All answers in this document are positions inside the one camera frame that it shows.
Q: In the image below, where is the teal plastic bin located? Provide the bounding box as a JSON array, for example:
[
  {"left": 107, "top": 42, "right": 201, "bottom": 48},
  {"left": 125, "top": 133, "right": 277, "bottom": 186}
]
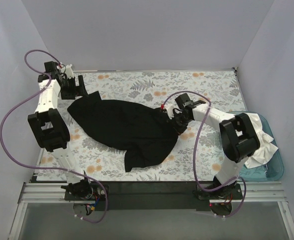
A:
[{"left": 231, "top": 111, "right": 284, "bottom": 182}]

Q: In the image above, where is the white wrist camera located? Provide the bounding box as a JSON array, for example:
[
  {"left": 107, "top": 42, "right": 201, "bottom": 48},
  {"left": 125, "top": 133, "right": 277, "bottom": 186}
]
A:
[
  {"left": 160, "top": 104, "right": 175, "bottom": 119},
  {"left": 58, "top": 63, "right": 74, "bottom": 79}
]

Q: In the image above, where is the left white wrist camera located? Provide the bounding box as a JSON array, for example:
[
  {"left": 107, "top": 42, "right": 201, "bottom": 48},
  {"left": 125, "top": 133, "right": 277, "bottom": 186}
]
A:
[{"left": 58, "top": 63, "right": 74, "bottom": 79}]

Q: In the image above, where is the white t shirt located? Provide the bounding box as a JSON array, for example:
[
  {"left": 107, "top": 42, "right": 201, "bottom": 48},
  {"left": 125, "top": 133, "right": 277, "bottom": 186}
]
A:
[{"left": 245, "top": 113, "right": 279, "bottom": 169}]

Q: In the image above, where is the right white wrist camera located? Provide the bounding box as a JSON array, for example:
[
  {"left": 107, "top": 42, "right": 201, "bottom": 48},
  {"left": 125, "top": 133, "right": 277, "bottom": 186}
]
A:
[{"left": 160, "top": 104, "right": 175, "bottom": 119}]

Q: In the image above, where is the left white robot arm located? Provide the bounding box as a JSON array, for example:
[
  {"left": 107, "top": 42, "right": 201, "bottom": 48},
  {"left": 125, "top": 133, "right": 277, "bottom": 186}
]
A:
[{"left": 27, "top": 61, "right": 94, "bottom": 200}]

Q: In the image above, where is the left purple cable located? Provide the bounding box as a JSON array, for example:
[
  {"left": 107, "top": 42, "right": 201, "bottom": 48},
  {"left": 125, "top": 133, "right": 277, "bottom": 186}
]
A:
[{"left": 0, "top": 49, "right": 111, "bottom": 224}]

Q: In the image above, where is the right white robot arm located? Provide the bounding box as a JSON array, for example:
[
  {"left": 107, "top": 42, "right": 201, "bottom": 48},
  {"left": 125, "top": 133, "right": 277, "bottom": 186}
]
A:
[{"left": 162, "top": 92, "right": 261, "bottom": 199}]

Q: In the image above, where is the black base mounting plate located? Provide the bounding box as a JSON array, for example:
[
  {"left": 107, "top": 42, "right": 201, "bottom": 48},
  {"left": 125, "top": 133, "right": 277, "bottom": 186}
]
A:
[{"left": 60, "top": 181, "right": 243, "bottom": 211}]

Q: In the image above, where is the aluminium frame rail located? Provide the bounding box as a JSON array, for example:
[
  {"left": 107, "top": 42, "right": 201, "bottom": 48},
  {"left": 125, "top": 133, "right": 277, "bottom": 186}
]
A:
[{"left": 9, "top": 180, "right": 294, "bottom": 240}]

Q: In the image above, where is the black t shirt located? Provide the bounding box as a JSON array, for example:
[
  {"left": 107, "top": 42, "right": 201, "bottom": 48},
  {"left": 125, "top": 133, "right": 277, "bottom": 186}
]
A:
[{"left": 67, "top": 91, "right": 179, "bottom": 172}]

